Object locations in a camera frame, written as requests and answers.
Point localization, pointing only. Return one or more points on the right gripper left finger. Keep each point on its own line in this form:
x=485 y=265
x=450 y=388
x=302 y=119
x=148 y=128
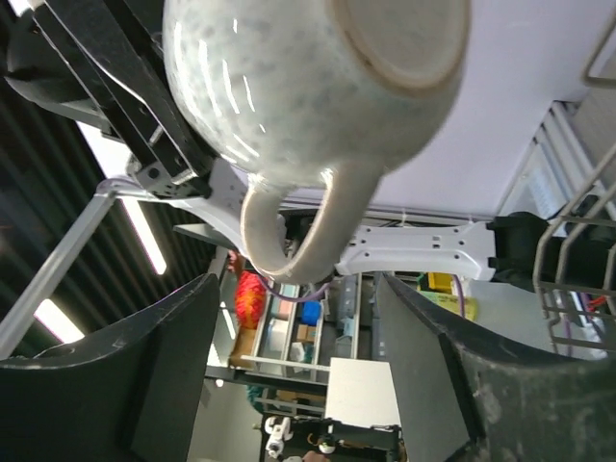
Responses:
x=127 y=392

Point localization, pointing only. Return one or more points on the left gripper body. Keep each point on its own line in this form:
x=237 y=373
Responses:
x=102 y=63

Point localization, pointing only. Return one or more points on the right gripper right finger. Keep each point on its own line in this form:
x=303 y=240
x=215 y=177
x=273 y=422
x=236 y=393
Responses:
x=466 y=393

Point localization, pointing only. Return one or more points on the cream speckled ceramic mug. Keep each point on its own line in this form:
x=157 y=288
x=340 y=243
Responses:
x=316 y=101

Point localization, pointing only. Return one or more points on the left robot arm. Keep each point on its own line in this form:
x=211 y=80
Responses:
x=503 y=249

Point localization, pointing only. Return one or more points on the grey wire dish rack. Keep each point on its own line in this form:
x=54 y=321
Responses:
x=574 y=271

